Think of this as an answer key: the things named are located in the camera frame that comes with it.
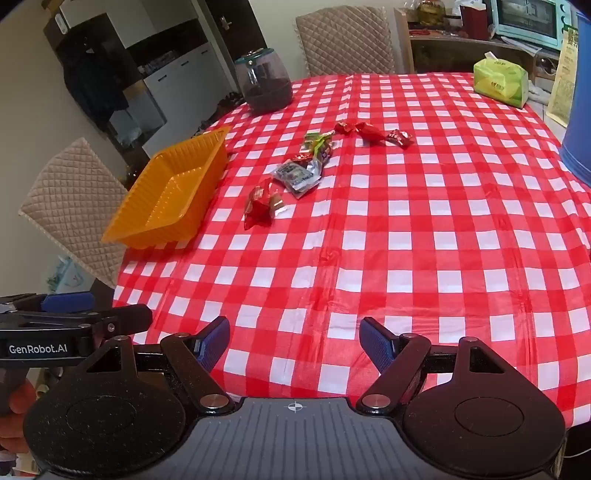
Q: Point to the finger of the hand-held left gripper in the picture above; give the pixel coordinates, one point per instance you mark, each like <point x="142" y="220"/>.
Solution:
<point x="131" y="320"/>
<point x="69" y="302"/>

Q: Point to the beige quilted chair back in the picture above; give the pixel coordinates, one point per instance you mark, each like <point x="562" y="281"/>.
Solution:
<point x="346" y="39"/>

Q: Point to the white drawer cabinet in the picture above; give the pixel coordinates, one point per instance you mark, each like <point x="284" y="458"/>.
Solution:
<point x="184" y="78"/>

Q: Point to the black coat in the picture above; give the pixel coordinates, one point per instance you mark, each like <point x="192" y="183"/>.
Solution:
<point x="92" y="83"/>

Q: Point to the green tissue pack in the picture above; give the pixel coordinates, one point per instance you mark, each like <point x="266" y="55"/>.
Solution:
<point x="501" y="83"/>

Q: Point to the row of shoes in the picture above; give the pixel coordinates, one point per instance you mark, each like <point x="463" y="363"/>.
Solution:
<point x="221" y="108"/>

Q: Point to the large red snack packet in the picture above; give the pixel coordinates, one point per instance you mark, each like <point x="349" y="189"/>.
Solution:
<point x="256" y="205"/>

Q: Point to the dark door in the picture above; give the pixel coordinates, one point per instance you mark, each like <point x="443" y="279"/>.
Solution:
<point x="240" y="23"/>

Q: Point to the dark jar with teal lid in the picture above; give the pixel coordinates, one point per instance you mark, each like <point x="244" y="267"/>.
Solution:
<point x="265" y="90"/>

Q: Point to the green candy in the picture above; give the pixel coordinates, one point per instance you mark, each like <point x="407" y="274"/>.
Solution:
<point x="315" y="137"/>

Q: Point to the orange plastic tray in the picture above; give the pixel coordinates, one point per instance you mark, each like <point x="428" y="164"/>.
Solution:
<point x="171" y="194"/>

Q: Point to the silver green-edged snack packet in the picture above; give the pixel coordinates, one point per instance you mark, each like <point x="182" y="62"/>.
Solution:
<point x="321" y="154"/>

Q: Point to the red white checked tablecloth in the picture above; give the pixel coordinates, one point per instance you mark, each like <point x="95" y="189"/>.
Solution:
<point x="392" y="240"/>

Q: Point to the orange-red candy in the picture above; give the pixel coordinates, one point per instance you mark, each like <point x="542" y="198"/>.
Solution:
<point x="301" y="159"/>

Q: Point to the teal toaster oven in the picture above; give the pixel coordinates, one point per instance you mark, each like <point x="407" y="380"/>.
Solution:
<point x="526" y="21"/>

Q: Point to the clear grey snack packet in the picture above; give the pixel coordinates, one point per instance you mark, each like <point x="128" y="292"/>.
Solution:
<point x="295" y="179"/>

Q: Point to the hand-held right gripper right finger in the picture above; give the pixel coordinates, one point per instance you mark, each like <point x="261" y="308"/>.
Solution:
<point x="375" y="345"/>

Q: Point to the blue thermos jug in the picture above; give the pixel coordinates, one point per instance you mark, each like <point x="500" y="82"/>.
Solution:
<point x="579" y="115"/>

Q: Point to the printed paper bag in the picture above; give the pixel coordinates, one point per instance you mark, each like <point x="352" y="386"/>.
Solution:
<point x="563" y="78"/>

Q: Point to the pickle jar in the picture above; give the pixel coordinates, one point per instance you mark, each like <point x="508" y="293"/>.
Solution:
<point x="430" y="13"/>

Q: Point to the dark red box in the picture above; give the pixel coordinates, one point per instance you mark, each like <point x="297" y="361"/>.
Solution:
<point x="474" y="22"/>

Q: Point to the wooden shelf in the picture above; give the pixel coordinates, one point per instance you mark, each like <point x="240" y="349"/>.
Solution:
<point x="443" y="50"/>

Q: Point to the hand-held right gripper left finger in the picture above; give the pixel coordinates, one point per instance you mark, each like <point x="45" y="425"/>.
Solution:
<point x="214" y="345"/>

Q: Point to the person's left hand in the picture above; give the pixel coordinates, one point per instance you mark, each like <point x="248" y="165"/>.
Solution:
<point x="21" y="402"/>

